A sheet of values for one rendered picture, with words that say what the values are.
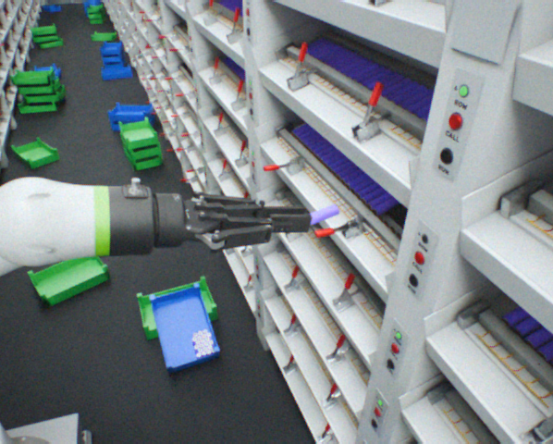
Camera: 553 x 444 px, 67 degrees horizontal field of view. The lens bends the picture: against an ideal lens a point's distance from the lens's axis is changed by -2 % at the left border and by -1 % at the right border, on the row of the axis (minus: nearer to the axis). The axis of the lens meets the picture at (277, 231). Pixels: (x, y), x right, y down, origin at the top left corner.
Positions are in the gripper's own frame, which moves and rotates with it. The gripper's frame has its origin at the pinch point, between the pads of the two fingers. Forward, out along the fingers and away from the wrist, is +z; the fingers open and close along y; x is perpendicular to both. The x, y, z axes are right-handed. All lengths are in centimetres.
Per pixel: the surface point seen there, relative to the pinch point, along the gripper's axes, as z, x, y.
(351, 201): 19.7, 3.0, 11.0
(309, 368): 32, 65, 18
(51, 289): -44, 114, 116
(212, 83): 14, 8, 101
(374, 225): 19.9, 3.0, 2.4
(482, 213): 13.8, -13.9, -20.2
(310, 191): 17.0, 7.4, 22.6
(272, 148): 16.4, 7.5, 45.3
